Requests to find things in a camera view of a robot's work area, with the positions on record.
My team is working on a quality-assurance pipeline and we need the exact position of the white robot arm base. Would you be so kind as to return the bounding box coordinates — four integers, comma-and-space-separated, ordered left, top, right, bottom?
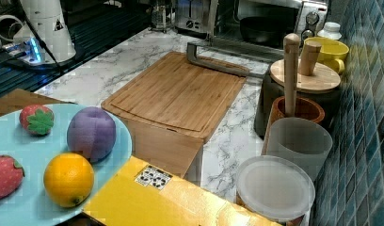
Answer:
0, 0, 76, 67

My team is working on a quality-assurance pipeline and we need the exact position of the black pan inside oven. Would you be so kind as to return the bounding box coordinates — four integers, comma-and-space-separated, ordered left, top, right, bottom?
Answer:
240, 17, 286, 46

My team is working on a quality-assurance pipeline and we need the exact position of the silver toaster oven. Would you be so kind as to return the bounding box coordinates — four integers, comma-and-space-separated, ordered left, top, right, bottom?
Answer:
209, 0, 328, 49

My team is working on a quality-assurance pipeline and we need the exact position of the bamboo cutting board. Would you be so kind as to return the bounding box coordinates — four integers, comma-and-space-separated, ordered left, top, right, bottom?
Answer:
101, 51, 248, 145

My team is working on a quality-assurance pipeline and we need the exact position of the yellow cardboard box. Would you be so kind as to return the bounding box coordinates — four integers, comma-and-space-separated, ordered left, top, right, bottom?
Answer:
83, 157, 280, 226

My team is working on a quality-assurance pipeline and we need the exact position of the silver toaster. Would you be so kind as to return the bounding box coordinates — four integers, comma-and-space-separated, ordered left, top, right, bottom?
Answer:
175, 0, 211, 34

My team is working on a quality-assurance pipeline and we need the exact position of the purple toy plum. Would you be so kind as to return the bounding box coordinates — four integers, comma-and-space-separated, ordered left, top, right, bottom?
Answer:
67, 106, 117, 163

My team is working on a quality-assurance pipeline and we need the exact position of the glass french press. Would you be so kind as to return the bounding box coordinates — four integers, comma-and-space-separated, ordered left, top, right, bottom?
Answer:
150, 0, 172, 33

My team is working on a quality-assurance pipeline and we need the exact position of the white lidded round container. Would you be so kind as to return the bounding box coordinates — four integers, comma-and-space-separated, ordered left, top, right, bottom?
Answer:
236, 155, 315, 222

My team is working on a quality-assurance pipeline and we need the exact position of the frosted white plastic cup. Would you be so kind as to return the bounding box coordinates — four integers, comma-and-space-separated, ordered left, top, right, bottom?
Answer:
266, 118, 333, 181

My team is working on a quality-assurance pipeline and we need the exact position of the brown wooden mortar cup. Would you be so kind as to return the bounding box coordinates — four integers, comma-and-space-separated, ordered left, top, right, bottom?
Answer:
262, 96, 325, 155

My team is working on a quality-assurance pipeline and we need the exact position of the wooden pestle stick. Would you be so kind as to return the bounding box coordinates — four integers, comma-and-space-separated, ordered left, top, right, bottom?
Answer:
283, 33, 300, 117

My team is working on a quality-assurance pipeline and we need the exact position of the black canister with wooden lid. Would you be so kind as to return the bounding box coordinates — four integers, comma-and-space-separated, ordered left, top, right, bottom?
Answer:
254, 59, 341, 137

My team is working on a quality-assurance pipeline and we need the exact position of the orange toy fruit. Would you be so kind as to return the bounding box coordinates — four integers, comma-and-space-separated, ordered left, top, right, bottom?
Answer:
43, 153, 94, 208

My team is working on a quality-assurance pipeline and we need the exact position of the yellow ceramic mug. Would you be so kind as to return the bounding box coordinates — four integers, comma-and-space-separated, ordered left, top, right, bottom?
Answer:
304, 37, 349, 75

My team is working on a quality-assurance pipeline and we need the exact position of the small red toy strawberry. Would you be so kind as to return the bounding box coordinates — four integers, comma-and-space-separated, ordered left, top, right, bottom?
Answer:
19, 105, 55, 136

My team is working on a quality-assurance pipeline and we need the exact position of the white small jar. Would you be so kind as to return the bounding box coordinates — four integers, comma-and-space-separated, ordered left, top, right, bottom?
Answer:
317, 22, 342, 40

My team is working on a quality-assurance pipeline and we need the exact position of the large red toy strawberry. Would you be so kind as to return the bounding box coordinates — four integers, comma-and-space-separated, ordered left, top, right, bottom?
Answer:
0, 155, 25, 200

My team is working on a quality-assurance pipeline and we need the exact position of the black cable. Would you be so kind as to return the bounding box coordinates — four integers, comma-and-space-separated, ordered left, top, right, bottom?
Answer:
10, 0, 64, 74

